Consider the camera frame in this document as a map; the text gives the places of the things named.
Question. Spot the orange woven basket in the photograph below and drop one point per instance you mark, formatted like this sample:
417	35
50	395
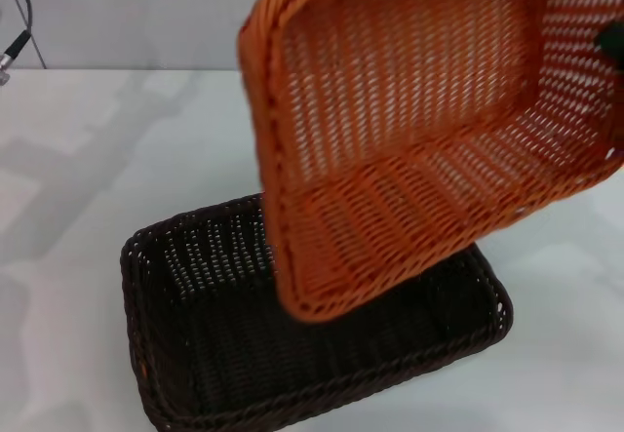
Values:
414	134

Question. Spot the dark brown woven basket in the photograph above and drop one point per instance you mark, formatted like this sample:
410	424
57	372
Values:
244	354

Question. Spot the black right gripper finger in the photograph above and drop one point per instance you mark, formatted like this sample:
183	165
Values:
612	42

